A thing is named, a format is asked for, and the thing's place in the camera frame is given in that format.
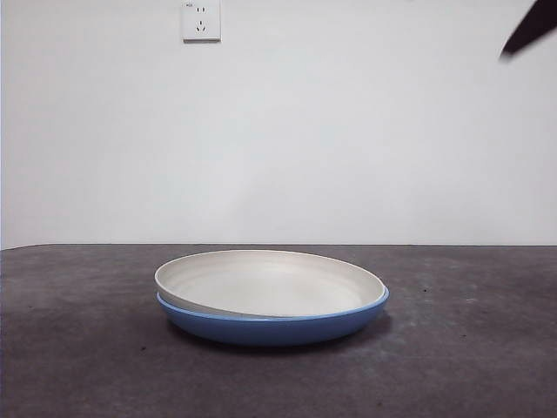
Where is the white wall socket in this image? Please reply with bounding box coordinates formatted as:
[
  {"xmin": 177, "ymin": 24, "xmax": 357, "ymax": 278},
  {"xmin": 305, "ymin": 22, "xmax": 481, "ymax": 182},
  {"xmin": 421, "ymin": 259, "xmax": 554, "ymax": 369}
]
[{"xmin": 181, "ymin": 0, "xmax": 222, "ymax": 44}]

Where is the white plate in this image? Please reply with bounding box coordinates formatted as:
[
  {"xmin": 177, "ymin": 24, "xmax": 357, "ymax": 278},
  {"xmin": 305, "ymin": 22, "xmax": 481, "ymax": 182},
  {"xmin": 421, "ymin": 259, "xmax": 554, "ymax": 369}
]
[{"xmin": 153, "ymin": 249, "xmax": 387, "ymax": 318}]

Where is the blue plate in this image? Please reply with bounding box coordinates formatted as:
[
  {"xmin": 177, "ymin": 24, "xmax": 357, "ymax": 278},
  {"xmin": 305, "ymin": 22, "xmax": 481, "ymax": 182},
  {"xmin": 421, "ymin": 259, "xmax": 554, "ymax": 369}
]
[{"xmin": 156, "ymin": 286, "xmax": 392, "ymax": 348}]

